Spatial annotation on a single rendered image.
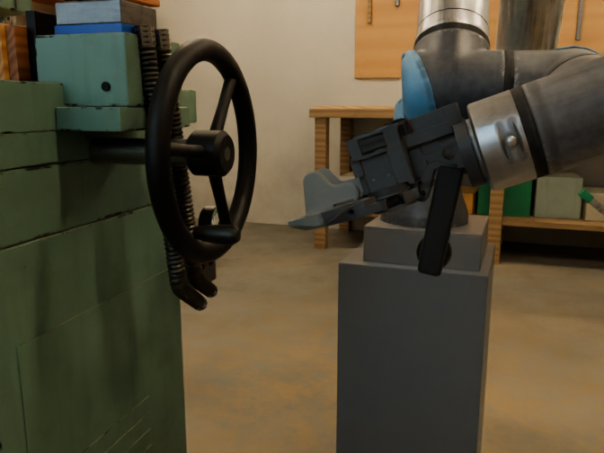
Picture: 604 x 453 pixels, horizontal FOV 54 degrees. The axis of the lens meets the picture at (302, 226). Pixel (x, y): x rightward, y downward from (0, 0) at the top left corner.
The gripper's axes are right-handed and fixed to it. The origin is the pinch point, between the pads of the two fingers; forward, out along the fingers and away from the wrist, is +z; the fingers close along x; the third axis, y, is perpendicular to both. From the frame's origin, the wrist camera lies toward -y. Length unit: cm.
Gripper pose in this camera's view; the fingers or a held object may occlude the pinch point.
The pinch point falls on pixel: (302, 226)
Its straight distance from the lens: 65.7
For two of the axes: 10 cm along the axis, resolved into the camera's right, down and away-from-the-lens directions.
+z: -9.0, 2.8, 3.4
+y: -3.3, -9.4, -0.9
